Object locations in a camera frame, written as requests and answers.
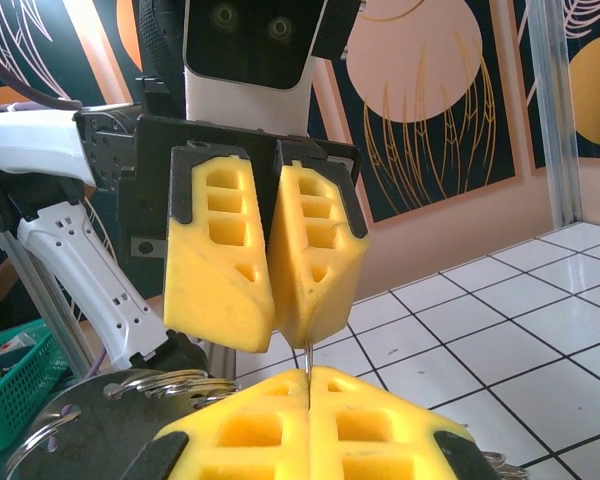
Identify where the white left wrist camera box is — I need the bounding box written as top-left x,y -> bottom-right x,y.
182,0 -> 330,137

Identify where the green plastic basket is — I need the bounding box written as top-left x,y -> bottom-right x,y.
0,319 -> 77,462

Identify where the aluminium frame post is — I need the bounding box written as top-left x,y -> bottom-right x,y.
0,227 -> 99,374
533,0 -> 587,232

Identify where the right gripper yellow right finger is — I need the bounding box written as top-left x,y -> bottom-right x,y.
307,364 -> 502,480

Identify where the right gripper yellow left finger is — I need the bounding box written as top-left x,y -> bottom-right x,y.
124,368 -> 312,480

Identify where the steel split key ring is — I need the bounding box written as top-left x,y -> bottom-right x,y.
179,378 -> 243,409
104,368 -> 209,401
302,339 -> 315,401
479,449 -> 529,480
3,413 -> 82,479

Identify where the person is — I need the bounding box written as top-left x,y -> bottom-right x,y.
0,244 -> 24,334

